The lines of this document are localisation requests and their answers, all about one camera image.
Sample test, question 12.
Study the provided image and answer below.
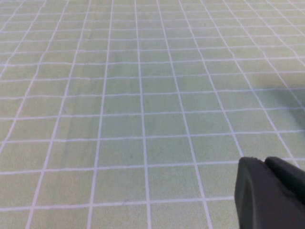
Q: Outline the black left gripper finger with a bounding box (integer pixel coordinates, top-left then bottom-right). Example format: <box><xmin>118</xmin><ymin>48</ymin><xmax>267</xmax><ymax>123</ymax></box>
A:
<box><xmin>234</xmin><ymin>156</ymin><xmax>305</xmax><ymax>229</ymax></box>

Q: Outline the green white-checked tablecloth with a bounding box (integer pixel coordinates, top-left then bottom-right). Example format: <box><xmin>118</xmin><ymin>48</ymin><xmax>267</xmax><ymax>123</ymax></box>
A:
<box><xmin>0</xmin><ymin>0</ymin><xmax>305</xmax><ymax>229</ymax></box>

